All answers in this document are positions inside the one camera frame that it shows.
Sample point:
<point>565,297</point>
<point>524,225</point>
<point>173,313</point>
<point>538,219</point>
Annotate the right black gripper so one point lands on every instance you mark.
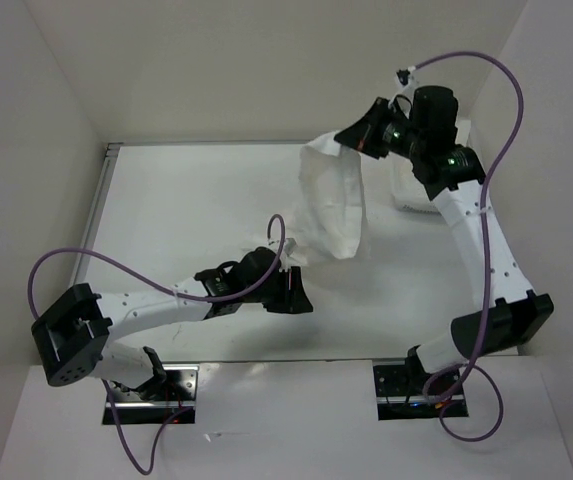
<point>361,135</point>

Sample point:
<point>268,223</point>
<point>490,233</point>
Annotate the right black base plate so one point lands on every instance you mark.
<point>399,398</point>

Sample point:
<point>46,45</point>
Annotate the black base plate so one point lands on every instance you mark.
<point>176,400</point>
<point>399,398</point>

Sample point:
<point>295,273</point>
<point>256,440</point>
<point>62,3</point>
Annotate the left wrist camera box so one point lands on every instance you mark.
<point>290,246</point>

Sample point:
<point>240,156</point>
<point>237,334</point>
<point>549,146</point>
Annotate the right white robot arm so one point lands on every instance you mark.
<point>509,311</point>

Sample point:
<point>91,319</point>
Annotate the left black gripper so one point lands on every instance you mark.
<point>293,300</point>

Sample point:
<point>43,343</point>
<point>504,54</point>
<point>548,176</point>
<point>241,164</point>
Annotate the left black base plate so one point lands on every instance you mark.
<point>176,400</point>

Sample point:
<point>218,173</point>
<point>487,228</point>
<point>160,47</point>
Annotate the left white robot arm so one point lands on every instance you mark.
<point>80,334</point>

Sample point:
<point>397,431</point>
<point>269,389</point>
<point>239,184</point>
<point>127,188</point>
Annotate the white perforated plastic basket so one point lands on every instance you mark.
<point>407,192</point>

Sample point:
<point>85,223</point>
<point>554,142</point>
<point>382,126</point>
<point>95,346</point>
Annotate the white pleated skirt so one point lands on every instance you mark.
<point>328,219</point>

